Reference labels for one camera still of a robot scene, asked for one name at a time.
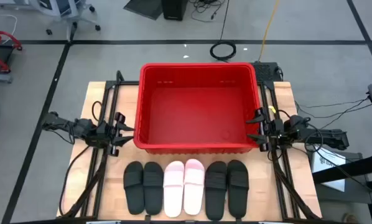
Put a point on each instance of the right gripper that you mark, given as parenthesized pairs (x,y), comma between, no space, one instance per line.
(273,132)

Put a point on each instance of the black slide sandal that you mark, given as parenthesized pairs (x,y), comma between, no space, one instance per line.
(153,193)
(133,193)
(215,196)
(238,193)

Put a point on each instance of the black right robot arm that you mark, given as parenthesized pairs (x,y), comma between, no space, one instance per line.
(329,138)

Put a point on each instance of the yellow tape tag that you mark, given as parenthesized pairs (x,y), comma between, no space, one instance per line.
(272,109)

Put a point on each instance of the black right aluminium frame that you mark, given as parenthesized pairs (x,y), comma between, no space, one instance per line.
(288,178)

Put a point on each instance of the black vented power box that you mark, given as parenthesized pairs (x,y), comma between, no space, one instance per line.
(265,71)

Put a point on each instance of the black computer tower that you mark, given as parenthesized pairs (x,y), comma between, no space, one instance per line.
(174,9)

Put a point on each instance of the grey office chair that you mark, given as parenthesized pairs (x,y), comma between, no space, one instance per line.
(67,14)

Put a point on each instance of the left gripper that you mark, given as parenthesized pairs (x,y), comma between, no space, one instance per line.
(106,133)

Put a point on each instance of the black left aluminium frame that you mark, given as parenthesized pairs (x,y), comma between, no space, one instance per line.
(127,82)

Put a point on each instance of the white paper sign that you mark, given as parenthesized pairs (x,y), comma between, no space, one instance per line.
(329,157)

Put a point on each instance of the black beam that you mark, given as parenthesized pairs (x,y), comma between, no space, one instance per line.
(354,168)

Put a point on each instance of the black aluminium frame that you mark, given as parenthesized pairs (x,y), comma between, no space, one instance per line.
(288,178)
(127,82)

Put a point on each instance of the red plastic bin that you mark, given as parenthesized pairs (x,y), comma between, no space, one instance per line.
(189,118)

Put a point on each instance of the dark grey floor mat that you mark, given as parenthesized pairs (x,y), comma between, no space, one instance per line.
(144,7)

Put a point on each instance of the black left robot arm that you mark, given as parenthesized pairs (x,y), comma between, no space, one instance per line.
(80,127)

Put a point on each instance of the pink slide sandal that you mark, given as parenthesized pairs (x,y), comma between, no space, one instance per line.
(193,193)
(173,196)

